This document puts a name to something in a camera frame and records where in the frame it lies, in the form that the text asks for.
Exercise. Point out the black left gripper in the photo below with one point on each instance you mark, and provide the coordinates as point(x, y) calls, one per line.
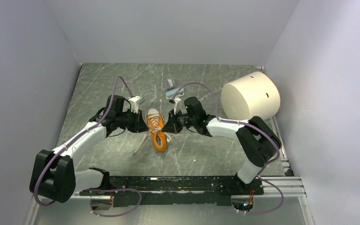
point(138, 125)

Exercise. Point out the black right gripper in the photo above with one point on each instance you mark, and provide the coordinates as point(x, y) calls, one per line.
point(172, 125)

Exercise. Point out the orange canvas sneaker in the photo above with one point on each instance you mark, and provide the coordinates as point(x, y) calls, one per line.
point(155, 123)

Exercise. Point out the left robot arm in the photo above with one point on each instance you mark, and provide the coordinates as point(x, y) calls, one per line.
point(54, 175)

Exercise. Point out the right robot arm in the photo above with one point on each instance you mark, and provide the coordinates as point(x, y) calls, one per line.
point(260, 144)

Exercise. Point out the teal stapler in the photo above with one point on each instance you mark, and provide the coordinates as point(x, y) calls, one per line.
point(171, 93)

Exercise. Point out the small tape roll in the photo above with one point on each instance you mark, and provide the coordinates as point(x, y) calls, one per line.
point(170, 84)

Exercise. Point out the white cylindrical container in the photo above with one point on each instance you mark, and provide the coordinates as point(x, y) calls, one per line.
point(252, 95)

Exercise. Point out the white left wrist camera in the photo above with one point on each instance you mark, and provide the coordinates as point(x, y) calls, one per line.
point(135, 103)

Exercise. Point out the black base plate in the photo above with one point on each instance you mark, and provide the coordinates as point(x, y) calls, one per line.
point(218, 190)

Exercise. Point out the aluminium frame rail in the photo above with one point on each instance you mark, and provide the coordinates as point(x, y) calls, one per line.
point(281, 187)

